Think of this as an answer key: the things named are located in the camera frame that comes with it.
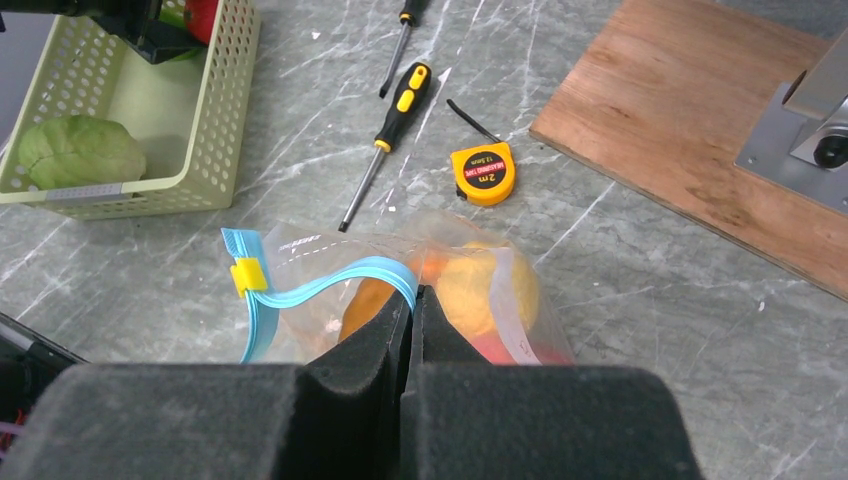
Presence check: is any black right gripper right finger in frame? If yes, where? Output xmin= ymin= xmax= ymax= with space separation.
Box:
xmin=397 ymin=287 xmax=702 ymax=479

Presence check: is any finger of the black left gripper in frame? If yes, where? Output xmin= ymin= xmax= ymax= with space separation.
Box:
xmin=92 ymin=0 xmax=205 ymax=65

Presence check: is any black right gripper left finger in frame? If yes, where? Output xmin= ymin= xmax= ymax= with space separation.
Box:
xmin=1 ymin=295 xmax=411 ymax=479

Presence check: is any red apple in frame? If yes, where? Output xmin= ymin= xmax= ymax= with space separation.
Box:
xmin=183 ymin=0 xmax=218 ymax=45

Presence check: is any pink peach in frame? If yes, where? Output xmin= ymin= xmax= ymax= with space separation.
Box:
xmin=471 ymin=331 xmax=575 ymax=366

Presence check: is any orange mango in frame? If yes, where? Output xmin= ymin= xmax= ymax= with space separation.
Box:
xmin=338 ymin=252 xmax=449 ymax=342

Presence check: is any yellow lemon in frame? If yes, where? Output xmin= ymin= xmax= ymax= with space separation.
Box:
xmin=435 ymin=241 xmax=540 ymax=340

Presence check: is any clear zip top bag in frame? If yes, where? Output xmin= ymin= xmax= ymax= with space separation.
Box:
xmin=221 ymin=211 xmax=574 ymax=365

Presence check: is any green plastic basket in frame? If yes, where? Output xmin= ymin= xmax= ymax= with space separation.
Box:
xmin=1 ymin=1 xmax=261 ymax=220

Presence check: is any green cabbage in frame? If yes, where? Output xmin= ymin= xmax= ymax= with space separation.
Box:
xmin=17 ymin=115 xmax=147 ymax=190

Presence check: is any yellow tape measure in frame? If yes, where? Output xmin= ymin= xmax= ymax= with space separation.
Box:
xmin=450 ymin=142 xmax=517 ymax=207

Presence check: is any upper yellow black screwdriver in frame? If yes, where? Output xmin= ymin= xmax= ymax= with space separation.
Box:
xmin=378 ymin=0 xmax=430 ymax=98

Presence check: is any yellow black screwdriver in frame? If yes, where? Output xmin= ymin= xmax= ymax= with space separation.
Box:
xmin=338 ymin=62 xmax=433 ymax=232
xmin=378 ymin=0 xmax=430 ymax=98

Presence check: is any lower yellow black screwdriver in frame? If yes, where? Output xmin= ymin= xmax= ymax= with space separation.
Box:
xmin=338 ymin=62 xmax=433 ymax=232

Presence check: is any small black pen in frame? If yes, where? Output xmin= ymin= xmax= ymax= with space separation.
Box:
xmin=446 ymin=99 xmax=501 ymax=143

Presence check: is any wooden board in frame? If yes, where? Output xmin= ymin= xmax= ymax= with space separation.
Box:
xmin=530 ymin=1 xmax=847 ymax=298

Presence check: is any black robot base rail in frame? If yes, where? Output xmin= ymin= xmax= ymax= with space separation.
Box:
xmin=1 ymin=313 xmax=86 ymax=456

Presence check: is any metal switch stand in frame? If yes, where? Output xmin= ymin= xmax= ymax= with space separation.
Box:
xmin=735 ymin=33 xmax=847 ymax=215

